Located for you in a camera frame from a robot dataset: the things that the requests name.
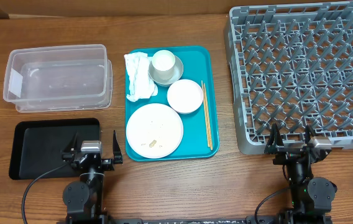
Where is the grey dish rack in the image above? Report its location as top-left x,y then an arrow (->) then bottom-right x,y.
224,1 -> 353,154

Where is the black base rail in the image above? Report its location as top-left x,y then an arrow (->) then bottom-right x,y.
108,215 -> 257,224

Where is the white round plate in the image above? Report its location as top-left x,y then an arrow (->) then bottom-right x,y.
126,103 -> 184,159

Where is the white napkin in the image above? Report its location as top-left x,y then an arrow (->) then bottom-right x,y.
124,52 -> 158,102

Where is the pink bowl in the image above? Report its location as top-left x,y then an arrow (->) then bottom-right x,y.
167,79 -> 204,114

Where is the grey small bowl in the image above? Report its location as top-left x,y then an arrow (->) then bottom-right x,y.
149,56 -> 183,87

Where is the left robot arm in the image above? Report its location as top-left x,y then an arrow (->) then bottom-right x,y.
62,133 -> 123,223

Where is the food scrap on plate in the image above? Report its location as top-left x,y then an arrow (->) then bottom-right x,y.
149,139 -> 157,147

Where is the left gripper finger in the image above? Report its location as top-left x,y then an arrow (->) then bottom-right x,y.
62,133 -> 78,153
112,131 -> 123,164

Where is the white paper cup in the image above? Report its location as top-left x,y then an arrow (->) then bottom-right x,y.
152,50 -> 176,80

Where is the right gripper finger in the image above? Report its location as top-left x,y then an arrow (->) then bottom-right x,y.
305,125 -> 316,144
264,123 -> 284,154

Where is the teal serving tray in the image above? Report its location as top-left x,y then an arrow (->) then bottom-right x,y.
125,45 -> 219,162

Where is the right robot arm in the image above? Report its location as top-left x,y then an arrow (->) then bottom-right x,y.
254,123 -> 337,224

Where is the black tray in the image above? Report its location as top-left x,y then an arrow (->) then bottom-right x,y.
9,118 -> 101,180

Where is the clear plastic bin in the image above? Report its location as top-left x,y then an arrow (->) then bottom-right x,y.
2,44 -> 112,113

